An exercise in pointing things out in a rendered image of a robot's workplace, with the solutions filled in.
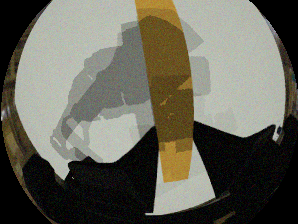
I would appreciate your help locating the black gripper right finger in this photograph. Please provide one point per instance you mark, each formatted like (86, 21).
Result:
(224, 155)

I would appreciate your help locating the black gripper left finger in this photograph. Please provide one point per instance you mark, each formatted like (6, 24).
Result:
(135, 172)

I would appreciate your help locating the orange bar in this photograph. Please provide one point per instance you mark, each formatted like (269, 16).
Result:
(170, 81)

